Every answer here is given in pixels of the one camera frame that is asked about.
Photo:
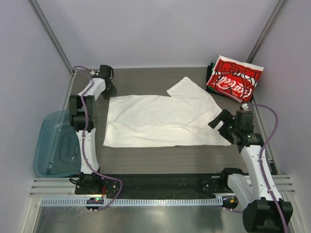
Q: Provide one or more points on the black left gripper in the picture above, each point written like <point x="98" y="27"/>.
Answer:
<point x="112" y="91"/>

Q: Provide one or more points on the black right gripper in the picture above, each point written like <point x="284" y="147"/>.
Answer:
<point x="222" y="116"/>

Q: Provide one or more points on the white t-shirt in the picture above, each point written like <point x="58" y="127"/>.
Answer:
<point x="148" y="121"/>

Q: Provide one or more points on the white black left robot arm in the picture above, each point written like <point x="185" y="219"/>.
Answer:
<point x="83" y="118"/>

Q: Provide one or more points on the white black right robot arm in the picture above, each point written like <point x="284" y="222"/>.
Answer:
<point x="264" y="209"/>

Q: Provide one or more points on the dark folded t-shirt stack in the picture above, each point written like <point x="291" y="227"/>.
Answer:
<point x="209" y="77"/>

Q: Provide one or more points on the blue transparent plastic bin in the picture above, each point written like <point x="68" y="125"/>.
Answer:
<point x="57" y="153"/>

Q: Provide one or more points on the left aluminium frame post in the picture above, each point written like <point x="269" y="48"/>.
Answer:
<point x="50" y="33"/>

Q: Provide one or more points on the aluminium frame post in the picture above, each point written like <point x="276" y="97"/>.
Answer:
<point x="50" y="33"/>
<point x="272" y="19"/>

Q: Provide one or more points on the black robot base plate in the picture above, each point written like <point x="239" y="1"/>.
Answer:
<point x="183" y="186"/>

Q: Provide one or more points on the right aluminium frame post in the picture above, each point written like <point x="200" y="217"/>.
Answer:
<point x="272" y="19"/>

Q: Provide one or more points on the white slotted cable duct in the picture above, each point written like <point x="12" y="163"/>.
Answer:
<point x="97" y="202"/>

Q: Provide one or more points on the aluminium rail extrusion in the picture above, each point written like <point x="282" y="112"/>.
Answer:
<point x="62" y="187"/>

